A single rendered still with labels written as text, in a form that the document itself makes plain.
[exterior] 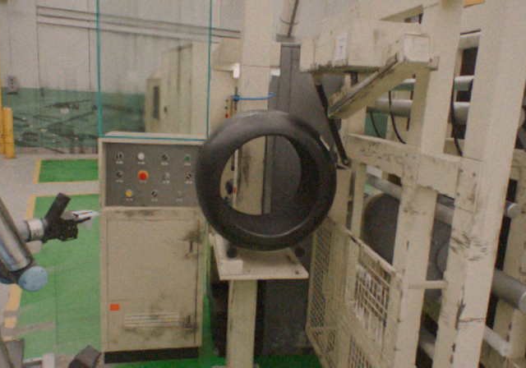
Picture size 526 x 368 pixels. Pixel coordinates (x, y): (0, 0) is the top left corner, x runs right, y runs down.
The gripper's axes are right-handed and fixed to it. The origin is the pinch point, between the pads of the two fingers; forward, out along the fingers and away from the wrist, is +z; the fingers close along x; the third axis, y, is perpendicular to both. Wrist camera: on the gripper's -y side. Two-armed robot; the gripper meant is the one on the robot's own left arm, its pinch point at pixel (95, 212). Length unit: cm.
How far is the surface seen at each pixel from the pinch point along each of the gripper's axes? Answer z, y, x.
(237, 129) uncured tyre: 38, -38, 30
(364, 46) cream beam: 50, -73, 68
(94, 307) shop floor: 67, 121, -102
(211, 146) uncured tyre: 32.3, -29.5, 23.2
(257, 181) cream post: 74, -8, 16
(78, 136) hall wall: 417, 173, -764
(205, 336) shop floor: 95, 110, -21
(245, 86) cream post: 68, -51, 4
